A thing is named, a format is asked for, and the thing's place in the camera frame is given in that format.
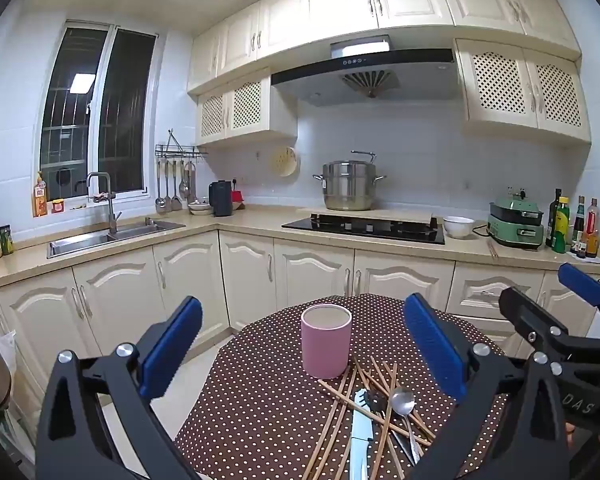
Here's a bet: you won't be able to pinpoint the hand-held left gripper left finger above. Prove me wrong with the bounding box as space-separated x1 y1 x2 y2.
36 296 203 480

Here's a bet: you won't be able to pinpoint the brown polka dot tablecloth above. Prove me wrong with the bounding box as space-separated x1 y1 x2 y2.
172 294 518 480

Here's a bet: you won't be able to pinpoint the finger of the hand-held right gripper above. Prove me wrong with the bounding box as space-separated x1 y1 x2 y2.
558 262 600 361
498 286 600 361

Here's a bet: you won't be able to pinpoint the bunch of wooden chopsticks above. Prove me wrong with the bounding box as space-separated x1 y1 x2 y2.
300 355 438 480

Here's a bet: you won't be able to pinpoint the dark sauce bottle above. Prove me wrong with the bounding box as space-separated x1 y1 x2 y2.
572 196 587 246

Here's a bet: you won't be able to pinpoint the black range hood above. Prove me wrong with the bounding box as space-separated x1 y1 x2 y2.
271 35 463 107

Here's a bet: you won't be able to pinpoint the round bamboo mat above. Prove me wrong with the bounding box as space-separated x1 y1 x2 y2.
271 146 300 177

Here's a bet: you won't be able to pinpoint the kitchen window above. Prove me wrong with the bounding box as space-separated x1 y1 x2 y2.
39 20 158 203

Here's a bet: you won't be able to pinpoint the orange sauce bottle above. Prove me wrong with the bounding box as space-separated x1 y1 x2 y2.
582 198 600 259

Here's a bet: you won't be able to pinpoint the dark glass bottle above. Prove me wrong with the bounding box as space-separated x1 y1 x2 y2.
546 188 563 248

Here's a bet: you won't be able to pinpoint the pink utensil holder cup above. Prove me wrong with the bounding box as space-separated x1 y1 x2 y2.
300 304 353 380

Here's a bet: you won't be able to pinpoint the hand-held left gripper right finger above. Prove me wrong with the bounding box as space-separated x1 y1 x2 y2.
404 292 568 480

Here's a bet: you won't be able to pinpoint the row of hanging metal utensils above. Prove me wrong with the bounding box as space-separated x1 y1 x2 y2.
155 157 198 213

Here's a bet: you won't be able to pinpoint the orange dish soap bottle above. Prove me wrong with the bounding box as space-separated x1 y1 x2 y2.
32 172 48 217

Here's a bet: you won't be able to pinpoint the metal wall rack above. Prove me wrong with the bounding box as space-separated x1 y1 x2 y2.
155 129 208 161

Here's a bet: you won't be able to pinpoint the steel steamer pot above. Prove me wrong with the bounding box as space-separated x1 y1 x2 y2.
312 150 387 212

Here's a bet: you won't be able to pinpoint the black plastic spoon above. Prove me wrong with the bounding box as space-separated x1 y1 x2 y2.
365 389 416 466

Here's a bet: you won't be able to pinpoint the black gas cooktop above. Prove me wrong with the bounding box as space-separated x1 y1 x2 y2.
281 214 446 246

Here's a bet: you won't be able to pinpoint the light blue knife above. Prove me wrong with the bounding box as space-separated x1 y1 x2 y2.
349 388 374 480

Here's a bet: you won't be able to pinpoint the metal spoon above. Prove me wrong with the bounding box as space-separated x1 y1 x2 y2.
391 387 422 465

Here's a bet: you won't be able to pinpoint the steel double sink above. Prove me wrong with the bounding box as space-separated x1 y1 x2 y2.
46 217 187 259

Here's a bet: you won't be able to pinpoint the white bowl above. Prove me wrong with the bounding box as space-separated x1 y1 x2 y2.
442 216 476 239

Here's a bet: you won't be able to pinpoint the black kettle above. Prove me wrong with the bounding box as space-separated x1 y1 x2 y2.
209 180 233 217

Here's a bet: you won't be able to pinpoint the green electric cooker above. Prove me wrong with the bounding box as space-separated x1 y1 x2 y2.
486 187 546 249

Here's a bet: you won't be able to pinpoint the cream lower kitchen cabinets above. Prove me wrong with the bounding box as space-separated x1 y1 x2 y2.
0 210 600 411

